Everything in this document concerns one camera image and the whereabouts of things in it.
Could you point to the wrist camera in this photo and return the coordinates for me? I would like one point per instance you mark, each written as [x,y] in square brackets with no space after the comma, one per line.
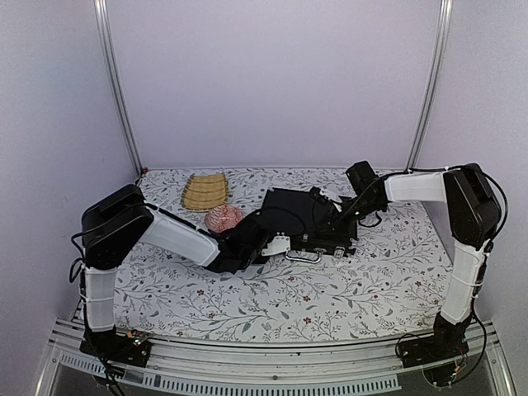
[324,195]
[280,244]

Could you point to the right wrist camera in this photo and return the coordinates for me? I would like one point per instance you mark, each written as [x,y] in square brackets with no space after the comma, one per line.
[324,195]

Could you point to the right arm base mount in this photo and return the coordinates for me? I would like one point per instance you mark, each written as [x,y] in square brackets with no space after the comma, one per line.
[414,350]

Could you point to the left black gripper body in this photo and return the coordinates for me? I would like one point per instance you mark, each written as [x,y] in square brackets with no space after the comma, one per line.
[248,260]

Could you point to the woven bamboo tray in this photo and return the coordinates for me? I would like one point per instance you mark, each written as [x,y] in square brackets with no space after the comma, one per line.
[205,192]

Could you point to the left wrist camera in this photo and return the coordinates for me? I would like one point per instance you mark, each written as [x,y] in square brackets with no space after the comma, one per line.
[280,244]

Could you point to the left aluminium frame post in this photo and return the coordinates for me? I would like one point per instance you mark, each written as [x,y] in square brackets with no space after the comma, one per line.
[109,56]

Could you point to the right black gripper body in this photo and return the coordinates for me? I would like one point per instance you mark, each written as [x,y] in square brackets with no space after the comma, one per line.
[347,226]

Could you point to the front aluminium rail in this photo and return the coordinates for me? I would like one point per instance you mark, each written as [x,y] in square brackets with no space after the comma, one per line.
[178,366]

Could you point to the black poker set case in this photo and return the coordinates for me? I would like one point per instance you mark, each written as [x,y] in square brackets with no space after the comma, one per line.
[295,214]

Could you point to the aluminium frame post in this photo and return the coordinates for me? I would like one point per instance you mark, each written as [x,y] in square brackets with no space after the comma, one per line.
[109,56]
[438,55]

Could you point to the right aluminium frame post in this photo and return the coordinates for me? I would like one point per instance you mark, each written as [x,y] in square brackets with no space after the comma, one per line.
[438,55]

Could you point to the red patterned bowl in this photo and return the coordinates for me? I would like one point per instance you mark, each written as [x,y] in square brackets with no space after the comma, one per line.
[223,218]

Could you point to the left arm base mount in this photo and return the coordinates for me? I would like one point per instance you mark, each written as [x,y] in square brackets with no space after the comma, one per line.
[110,346]

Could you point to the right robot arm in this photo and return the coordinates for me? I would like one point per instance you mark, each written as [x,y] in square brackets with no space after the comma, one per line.
[465,203]

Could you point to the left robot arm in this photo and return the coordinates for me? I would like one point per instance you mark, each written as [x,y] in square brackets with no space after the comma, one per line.
[123,221]

